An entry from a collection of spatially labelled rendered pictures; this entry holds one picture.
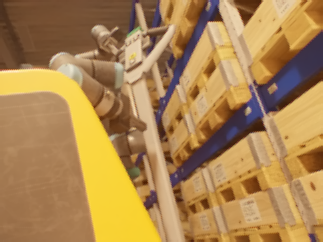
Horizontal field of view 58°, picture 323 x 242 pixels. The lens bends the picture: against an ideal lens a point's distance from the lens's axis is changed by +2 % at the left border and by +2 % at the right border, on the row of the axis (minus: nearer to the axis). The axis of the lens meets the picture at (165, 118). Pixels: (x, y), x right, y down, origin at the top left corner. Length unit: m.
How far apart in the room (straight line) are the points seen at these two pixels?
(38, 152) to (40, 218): 0.11
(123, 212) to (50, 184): 0.13
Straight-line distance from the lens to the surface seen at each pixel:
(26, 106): 0.59
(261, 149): 1.86
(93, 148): 0.54
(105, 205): 0.52
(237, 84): 2.01
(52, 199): 0.53
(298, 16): 1.53
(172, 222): 1.03
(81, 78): 0.83
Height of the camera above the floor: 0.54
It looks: 21 degrees up
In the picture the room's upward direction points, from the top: 15 degrees counter-clockwise
